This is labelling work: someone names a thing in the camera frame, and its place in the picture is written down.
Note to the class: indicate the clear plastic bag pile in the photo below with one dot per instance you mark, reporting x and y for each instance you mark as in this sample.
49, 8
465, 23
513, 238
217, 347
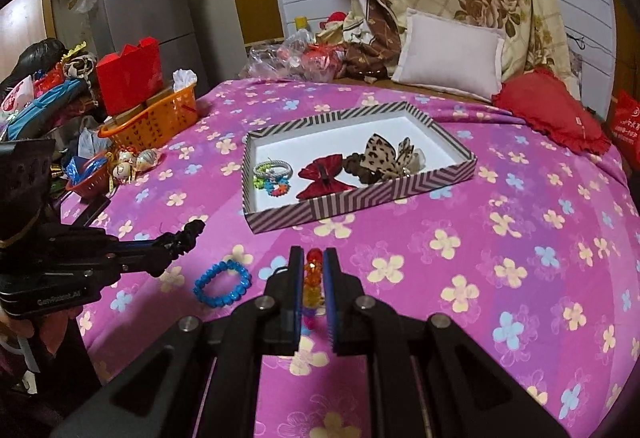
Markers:
297, 57

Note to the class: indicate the red small bowl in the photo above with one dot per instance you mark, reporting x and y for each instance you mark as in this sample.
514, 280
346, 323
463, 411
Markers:
88, 178

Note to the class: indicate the brown fabric scrunchie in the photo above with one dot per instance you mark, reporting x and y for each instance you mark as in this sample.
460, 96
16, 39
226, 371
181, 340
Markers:
352, 165

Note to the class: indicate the red shopping bag right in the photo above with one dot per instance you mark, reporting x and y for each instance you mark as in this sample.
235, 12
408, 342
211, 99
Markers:
625, 128

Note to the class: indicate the grey refrigerator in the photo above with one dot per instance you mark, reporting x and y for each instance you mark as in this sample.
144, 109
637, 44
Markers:
116, 23

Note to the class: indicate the orange plastic basket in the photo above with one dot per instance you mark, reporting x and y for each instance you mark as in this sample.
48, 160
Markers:
155, 122

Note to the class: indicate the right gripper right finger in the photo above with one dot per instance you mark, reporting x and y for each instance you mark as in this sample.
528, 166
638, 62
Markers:
426, 378

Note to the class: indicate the painted egg ornaments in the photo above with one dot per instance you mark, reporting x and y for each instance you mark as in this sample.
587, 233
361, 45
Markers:
127, 164

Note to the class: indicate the santa plush toy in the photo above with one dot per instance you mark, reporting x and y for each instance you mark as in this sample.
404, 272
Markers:
333, 23

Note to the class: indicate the red paper bag left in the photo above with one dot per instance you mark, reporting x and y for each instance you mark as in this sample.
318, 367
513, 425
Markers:
128, 78

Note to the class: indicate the leopard print hair bow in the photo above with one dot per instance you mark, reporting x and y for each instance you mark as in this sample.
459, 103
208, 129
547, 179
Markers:
389, 162

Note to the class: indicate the striped white tray box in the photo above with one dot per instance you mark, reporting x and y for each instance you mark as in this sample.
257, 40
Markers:
274, 155

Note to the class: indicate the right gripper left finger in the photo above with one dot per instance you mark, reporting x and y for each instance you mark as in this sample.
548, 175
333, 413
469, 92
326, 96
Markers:
200, 379

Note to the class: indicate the white small pillow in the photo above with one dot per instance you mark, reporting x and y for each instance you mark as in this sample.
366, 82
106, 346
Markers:
450, 56

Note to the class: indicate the person's left hand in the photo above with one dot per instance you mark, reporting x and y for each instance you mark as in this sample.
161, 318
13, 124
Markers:
51, 330

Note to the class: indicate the red ruffled cushion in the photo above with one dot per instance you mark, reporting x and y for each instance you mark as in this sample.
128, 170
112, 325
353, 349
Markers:
543, 102

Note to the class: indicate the pink floral bedspread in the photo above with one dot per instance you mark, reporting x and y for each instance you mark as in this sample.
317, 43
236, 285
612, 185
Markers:
536, 257

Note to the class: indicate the red satin hair bow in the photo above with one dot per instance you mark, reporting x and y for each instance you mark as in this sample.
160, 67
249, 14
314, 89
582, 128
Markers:
321, 174

